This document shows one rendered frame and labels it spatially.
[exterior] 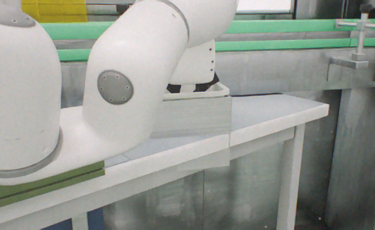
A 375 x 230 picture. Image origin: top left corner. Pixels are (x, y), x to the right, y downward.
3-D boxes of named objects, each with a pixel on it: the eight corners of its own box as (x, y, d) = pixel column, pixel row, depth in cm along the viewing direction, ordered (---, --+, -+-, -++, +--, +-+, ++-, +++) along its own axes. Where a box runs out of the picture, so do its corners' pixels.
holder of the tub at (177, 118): (196, 100, 97) (196, 73, 95) (231, 132, 72) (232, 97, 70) (136, 103, 94) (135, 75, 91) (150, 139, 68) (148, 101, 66)
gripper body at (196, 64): (211, 22, 71) (206, 72, 77) (163, 23, 68) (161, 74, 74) (223, 34, 65) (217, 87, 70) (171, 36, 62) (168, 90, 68)
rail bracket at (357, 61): (336, 78, 108) (346, 4, 102) (377, 90, 93) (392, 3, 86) (322, 80, 107) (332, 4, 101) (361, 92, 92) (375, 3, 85)
